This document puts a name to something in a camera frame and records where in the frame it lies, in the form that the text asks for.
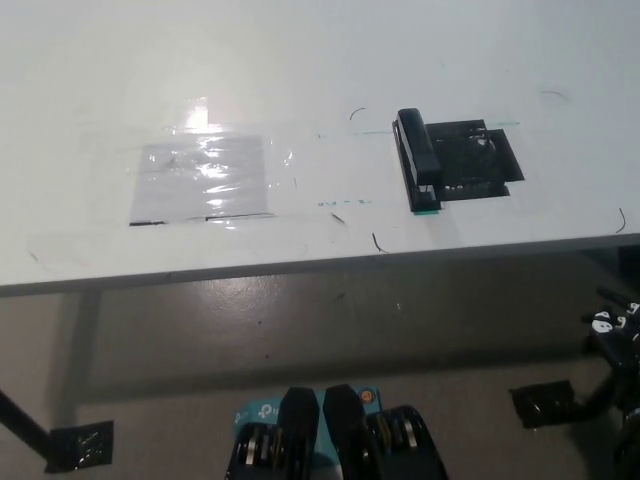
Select clear plastic film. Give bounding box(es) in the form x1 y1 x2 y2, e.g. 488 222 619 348
115 94 297 232

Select black table leg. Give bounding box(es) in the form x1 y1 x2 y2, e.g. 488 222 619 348
0 388 52 462

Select white paper sheet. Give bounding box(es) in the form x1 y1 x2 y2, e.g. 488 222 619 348
128 134 272 227

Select black tape patch on desk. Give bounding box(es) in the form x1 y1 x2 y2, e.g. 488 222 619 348
425 118 526 203

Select robot body black teal blocks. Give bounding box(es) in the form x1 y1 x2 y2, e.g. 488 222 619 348
222 383 449 480

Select black stapler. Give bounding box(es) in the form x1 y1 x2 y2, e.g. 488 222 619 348
391 107 444 213

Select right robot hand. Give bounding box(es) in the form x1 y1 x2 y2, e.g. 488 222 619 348
581 286 640 372

